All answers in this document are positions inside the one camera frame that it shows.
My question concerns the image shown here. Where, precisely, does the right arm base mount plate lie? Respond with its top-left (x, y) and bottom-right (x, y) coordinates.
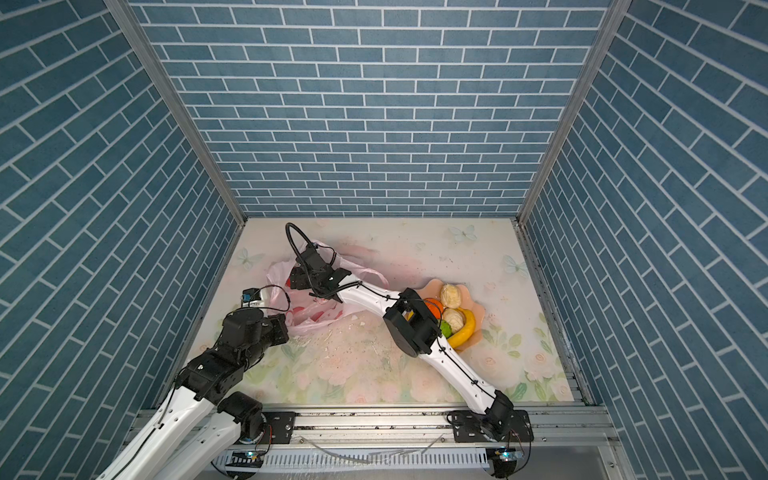
top-left (445, 410), bottom-right (534, 443)

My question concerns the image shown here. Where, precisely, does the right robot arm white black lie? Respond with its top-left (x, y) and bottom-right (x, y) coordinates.
top-left (289, 242), bottom-right (534, 443)

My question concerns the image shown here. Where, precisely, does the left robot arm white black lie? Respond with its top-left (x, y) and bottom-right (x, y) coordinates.
top-left (99, 306), bottom-right (289, 479)

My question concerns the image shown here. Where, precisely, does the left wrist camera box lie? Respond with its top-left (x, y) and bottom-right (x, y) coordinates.
top-left (241, 288), bottom-right (267, 308)

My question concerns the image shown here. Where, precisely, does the left green circuit board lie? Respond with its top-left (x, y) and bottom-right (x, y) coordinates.
top-left (225, 451), bottom-right (265, 470)

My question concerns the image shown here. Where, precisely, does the pale yellow fake fruit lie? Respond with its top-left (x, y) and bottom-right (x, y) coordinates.
top-left (442, 308), bottom-right (466, 337)

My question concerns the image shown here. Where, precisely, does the right metal corner post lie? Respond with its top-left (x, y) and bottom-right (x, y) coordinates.
top-left (517, 0), bottom-right (631, 227)

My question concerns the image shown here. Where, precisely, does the green fake fruit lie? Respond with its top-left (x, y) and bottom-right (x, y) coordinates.
top-left (439, 321), bottom-right (453, 339)

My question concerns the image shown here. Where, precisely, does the orange fake tangerine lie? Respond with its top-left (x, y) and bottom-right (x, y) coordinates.
top-left (424, 298), bottom-right (444, 321)

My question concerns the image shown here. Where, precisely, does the metal corner post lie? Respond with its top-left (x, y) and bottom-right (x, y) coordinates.
top-left (104, 0), bottom-right (247, 228)
top-left (517, 0), bottom-right (631, 227)

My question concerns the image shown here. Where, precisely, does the green circuit board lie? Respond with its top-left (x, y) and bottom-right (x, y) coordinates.
top-left (225, 451), bottom-right (265, 470)
top-left (489, 447), bottom-right (524, 463)

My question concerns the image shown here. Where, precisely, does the pink plastic bag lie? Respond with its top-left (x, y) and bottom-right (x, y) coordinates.
top-left (262, 242), bottom-right (398, 336)

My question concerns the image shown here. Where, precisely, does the beige fake potato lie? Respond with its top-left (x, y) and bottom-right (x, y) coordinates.
top-left (439, 283), bottom-right (462, 309)

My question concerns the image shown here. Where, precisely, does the yellow fake banana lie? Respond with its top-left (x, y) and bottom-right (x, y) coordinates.
top-left (448, 308), bottom-right (476, 349)

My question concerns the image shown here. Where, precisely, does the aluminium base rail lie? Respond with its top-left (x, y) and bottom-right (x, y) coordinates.
top-left (265, 402), bottom-right (620, 449)

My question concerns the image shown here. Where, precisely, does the right green circuit board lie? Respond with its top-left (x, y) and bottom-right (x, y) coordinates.
top-left (489, 447), bottom-right (524, 463)

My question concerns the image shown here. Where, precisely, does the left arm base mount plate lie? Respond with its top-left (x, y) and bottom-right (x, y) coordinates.
top-left (239, 411), bottom-right (297, 445)

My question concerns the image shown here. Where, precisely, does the white slotted cable duct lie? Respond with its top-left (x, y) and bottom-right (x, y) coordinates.
top-left (213, 448), bottom-right (490, 474)

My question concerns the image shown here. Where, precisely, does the peach scalloped bowl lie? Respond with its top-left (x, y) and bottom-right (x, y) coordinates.
top-left (416, 279), bottom-right (486, 352)

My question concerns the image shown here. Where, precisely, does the left metal corner post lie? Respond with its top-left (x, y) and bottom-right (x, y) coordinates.
top-left (104, 0), bottom-right (247, 228)

